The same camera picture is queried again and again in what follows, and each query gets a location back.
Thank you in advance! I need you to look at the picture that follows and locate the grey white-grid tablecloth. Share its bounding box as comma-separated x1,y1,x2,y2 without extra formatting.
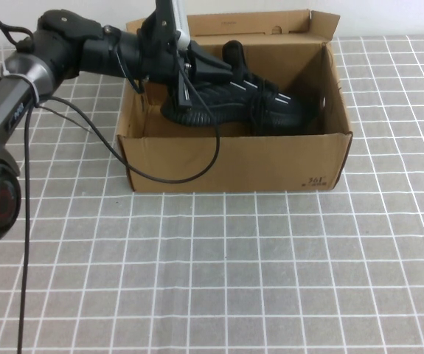
0,35,424,354

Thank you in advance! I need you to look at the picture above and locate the brown cardboard shoe box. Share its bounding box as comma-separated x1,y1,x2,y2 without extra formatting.
117,9,355,192

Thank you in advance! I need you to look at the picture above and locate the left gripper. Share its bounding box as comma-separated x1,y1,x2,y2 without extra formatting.
136,21,234,111

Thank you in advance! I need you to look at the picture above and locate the thin plastic zip tie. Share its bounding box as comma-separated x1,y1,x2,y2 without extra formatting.
0,62,91,134

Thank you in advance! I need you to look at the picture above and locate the black knit sneaker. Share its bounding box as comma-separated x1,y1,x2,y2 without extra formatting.
159,39,310,136

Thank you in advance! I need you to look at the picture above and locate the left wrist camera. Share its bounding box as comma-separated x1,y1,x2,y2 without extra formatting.
154,0,191,51

